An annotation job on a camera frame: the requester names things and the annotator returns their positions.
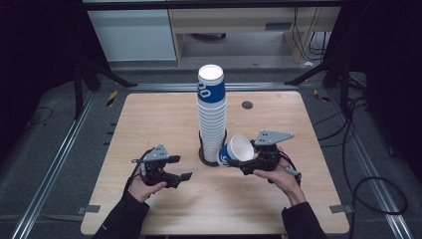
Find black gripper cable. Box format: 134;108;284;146
123;147;155;193
278;150;303;185

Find grey table bracket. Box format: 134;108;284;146
328;204;354;214
77;204;102;216

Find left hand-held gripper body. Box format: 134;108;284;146
139;143;174;189

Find stack of paper cups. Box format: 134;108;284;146
196;64;228;163

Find hanging black cables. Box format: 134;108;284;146
293;7;331;63

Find black cup holder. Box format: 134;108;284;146
198;128;229;167

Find black metal stand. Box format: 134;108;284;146
284;49;351;118
73;49;138;120

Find person's right hand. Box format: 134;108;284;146
252;164;307;207

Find yellow black tape strip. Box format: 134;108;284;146
313;89;331;104
105;90;118;108

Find black floor cables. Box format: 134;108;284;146
313;96;369;148

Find aluminium floor rail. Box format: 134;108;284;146
326;91;414;239
127;82;300;94
11;91;96;239

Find person's left hand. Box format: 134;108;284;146
128;175;168;203

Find light wooden desk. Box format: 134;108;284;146
168;7;342;65

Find white cabinet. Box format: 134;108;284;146
88;9;177;63

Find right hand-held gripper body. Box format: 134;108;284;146
242;129;295;176

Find thin black floor cable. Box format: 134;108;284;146
24;106;54;130

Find thick black looped cable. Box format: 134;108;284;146
347;96;409;239

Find blue white paper cup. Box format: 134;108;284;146
217;133;256;168

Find black curtain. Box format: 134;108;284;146
324;0;422;183
0;0;110;160

